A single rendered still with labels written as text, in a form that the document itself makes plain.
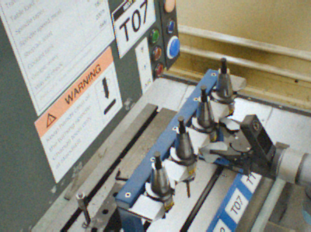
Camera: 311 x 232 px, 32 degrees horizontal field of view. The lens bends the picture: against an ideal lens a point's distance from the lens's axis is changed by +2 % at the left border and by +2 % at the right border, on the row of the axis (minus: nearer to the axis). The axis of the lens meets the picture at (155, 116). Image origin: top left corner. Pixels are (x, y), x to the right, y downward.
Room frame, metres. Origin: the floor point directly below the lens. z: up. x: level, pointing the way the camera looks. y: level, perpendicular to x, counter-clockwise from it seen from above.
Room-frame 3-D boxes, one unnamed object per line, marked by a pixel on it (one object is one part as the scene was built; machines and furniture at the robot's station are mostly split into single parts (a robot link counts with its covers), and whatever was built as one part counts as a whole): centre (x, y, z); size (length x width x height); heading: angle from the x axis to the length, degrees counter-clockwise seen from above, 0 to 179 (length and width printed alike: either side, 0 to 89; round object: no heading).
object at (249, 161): (0.83, -0.22, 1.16); 0.12 x 0.08 x 0.09; 55
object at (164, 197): (0.73, 0.01, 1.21); 0.06 x 0.06 x 0.03
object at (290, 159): (0.79, -0.29, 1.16); 0.08 x 0.05 x 0.08; 145
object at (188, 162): (0.81, -0.05, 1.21); 0.06 x 0.06 x 0.03
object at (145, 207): (0.68, 0.04, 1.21); 0.07 x 0.05 x 0.01; 55
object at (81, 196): (0.90, 0.23, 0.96); 0.03 x 0.03 x 0.13
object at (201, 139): (0.86, -0.08, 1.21); 0.07 x 0.05 x 0.01; 55
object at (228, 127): (0.93, -0.17, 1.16); 0.09 x 0.03 x 0.06; 30
